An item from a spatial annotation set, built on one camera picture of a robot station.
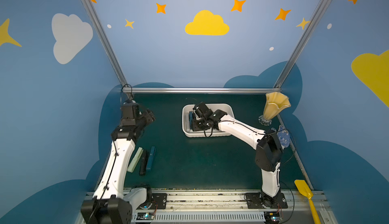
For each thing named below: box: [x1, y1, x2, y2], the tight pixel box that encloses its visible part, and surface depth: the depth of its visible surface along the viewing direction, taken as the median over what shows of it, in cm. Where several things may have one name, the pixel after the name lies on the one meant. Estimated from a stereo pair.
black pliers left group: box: [139, 149, 149, 176], surface depth 87 cm
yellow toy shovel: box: [294, 179, 322, 224], surface depth 77 cm
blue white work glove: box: [276, 124, 291, 150], surface depth 100 cm
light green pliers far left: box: [127, 146, 144, 173], surface depth 86 cm
